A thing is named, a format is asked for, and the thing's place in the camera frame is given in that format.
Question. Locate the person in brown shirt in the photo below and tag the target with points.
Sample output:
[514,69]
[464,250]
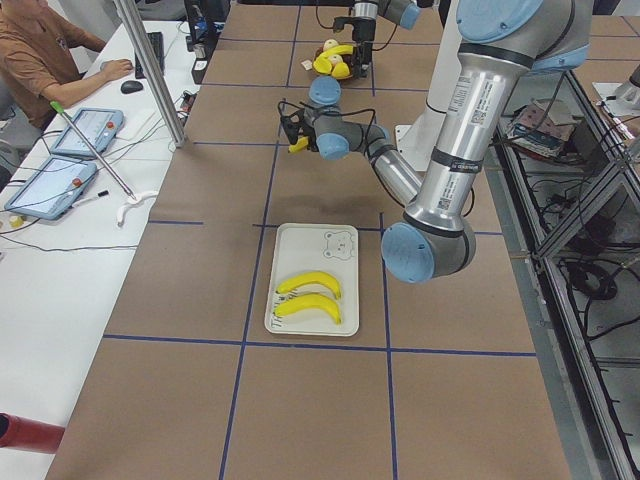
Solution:
[36,61]

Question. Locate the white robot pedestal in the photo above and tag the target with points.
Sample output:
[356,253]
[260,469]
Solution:
[415,142]

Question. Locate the metal rod green tip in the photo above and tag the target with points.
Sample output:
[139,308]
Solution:
[60,110]

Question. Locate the near blue teach pendant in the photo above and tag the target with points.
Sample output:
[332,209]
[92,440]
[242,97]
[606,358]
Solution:
[52,190]

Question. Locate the far blue teach pendant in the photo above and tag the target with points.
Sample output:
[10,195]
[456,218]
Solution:
[99,126]

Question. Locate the yellow starfruit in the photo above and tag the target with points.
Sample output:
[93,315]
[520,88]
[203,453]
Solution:
[322,65]

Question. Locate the pink white apple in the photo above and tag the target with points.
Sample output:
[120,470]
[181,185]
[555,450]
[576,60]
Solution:
[330,43]

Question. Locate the woven brown basket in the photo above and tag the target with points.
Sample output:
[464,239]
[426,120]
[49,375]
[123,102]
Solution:
[336,62]

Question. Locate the white curved plastic part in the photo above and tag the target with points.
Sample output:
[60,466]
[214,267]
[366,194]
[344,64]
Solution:
[133,201]

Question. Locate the black computer mouse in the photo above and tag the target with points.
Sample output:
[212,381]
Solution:
[131,86]

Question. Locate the yellow pear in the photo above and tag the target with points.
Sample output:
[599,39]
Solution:
[341,71]

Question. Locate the aluminium frame post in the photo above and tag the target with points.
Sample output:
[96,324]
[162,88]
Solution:
[135,29]

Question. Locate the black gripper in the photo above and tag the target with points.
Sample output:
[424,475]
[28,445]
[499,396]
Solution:
[306,140]
[363,31]

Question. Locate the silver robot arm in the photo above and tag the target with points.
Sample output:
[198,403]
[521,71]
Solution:
[501,41]
[403,13]

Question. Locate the red fire extinguisher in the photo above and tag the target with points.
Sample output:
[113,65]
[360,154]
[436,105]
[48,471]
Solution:
[29,435]

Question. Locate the white rectangular tray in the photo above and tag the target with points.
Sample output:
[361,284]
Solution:
[302,248]

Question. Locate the yellow banana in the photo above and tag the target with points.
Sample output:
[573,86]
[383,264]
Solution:
[301,144]
[309,301]
[338,50]
[321,278]

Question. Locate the blue teach pendant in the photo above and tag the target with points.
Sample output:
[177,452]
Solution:
[52,190]
[99,126]

